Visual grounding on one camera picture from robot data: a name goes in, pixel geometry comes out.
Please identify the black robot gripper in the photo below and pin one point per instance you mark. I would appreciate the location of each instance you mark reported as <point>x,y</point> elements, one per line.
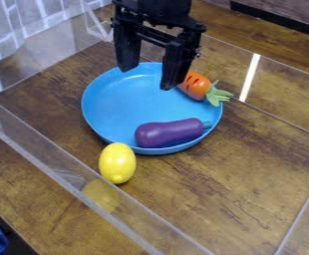
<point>160,22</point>

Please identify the purple toy eggplant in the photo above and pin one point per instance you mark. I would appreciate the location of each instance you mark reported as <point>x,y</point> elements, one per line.
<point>160,134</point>

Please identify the blue round plastic tray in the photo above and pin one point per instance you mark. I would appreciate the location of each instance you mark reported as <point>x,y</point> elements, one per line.
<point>122,100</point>

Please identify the orange toy carrot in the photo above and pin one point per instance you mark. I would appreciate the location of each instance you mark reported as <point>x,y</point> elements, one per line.
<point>199,88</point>

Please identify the white checkered curtain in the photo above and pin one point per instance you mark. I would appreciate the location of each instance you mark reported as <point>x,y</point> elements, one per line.
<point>27,17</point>

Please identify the yellow toy lemon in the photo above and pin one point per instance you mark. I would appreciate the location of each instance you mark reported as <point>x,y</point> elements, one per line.
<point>116,163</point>

